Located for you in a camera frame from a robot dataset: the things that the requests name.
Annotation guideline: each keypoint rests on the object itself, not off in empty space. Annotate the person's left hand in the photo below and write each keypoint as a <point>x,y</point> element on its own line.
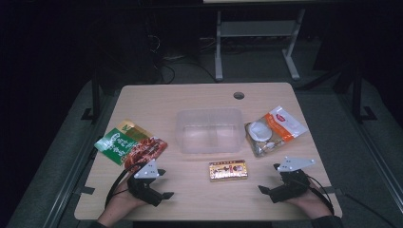
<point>120,205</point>

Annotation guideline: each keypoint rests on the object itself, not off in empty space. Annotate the white metal stand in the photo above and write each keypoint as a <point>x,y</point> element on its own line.
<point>253,28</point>

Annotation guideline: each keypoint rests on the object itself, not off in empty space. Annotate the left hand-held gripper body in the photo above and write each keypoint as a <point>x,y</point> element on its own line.
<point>142,188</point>

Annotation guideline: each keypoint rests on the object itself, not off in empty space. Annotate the orange and white snack packet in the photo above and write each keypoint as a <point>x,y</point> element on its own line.
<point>285,123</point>

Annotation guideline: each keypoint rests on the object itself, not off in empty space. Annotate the clear plastic container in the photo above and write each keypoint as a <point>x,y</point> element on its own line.
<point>209,133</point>

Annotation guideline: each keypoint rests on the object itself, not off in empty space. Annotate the gold and red snack box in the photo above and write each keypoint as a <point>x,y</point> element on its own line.
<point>228,171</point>

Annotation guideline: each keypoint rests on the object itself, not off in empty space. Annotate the black metal stand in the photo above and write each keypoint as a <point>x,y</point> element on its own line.
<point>96,95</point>
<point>357,95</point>

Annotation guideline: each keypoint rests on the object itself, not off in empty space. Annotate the grey tape piece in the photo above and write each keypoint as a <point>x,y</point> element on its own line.
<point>331,190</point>
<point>85,190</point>

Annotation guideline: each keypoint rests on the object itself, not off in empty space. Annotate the person's right hand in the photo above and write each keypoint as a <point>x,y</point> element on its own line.
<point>310,204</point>

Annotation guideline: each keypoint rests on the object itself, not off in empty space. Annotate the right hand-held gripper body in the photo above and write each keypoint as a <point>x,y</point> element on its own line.
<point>291,186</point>

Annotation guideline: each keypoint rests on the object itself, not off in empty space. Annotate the green and red snack packet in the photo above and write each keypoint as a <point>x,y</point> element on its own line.
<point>118,142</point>

